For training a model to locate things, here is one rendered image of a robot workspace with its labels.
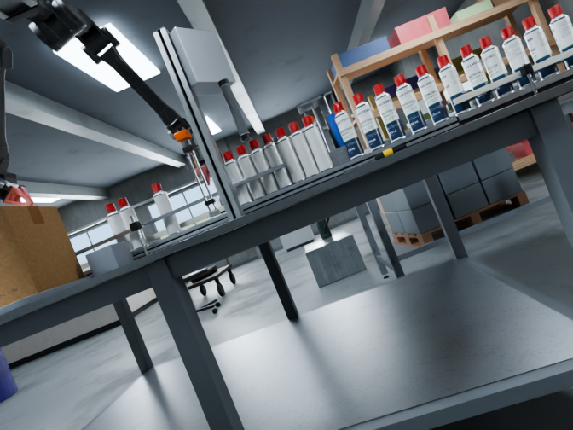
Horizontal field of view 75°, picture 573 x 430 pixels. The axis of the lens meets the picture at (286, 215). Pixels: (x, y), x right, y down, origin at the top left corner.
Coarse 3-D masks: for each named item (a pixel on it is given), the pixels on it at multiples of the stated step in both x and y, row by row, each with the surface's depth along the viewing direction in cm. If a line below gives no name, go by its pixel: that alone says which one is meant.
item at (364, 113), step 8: (352, 96) 129; (360, 96) 127; (360, 104) 127; (368, 104) 128; (360, 112) 127; (368, 112) 127; (360, 120) 128; (368, 120) 126; (368, 128) 127; (376, 128) 127; (368, 136) 127; (376, 136) 127; (368, 144) 129; (376, 144) 127; (384, 144) 127
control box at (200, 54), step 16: (176, 32) 118; (192, 32) 122; (208, 32) 127; (176, 48) 120; (192, 48) 120; (208, 48) 125; (192, 64) 118; (208, 64) 123; (224, 64) 128; (192, 80) 119; (208, 80) 121
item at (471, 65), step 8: (464, 48) 122; (464, 56) 123; (472, 56) 121; (464, 64) 123; (472, 64) 121; (480, 64) 121; (472, 72) 122; (480, 72) 121; (472, 80) 122; (480, 80) 121; (472, 88) 124; (480, 96) 122; (488, 96) 121; (480, 104) 123
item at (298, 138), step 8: (296, 128) 131; (296, 136) 130; (304, 136) 131; (296, 144) 131; (304, 144) 130; (304, 152) 130; (304, 160) 130; (312, 160) 131; (304, 168) 131; (312, 168) 130; (312, 176) 130
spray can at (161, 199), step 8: (152, 184) 139; (160, 192) 139; (160, 200) 138; (168, 200) 140; (160, 208) 138; (168, 208) 139; (168, 224) 138; (176, 224) 139; (168, 232) 139; (176, 232) 139
